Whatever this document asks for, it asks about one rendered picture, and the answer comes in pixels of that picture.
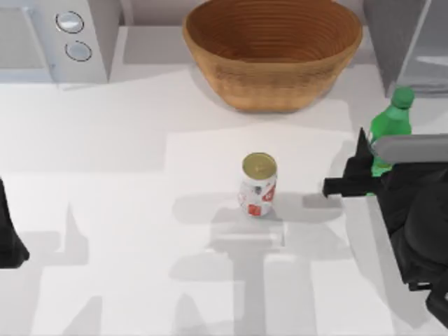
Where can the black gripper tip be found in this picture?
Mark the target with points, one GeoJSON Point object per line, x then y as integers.
{"type": "Point", "coordinates": [8, 238]}

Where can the large microwave knob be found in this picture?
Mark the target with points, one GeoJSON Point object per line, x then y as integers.
{"type": "Point", "coordinates": [69, 21]}

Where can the small microwave knob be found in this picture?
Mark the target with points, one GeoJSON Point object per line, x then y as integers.
{"type": "Point", "coordinates": [78, 50]}

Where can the red and white can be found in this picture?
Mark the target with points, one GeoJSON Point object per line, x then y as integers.
{"type": "Point", "coordinates": [258, 190]}

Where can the brown woven basket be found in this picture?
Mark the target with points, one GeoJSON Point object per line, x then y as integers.
{"type": "Point", "coordinates": [273, 70]}

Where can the grey cabinet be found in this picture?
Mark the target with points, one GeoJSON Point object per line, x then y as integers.
{"type": "Point", "coordinates": [392, 42]}

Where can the pale grey rounded box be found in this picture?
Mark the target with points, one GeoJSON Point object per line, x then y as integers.
{"type": "Point", "coordinates": [413, 147]}

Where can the pale microwave oven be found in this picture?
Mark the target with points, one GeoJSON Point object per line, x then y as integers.
{"type": "Point", "coordinates": [98, 42]}

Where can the green bottle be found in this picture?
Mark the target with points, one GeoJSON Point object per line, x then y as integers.
{"type": "Point", "coordinates": [392, 119]}

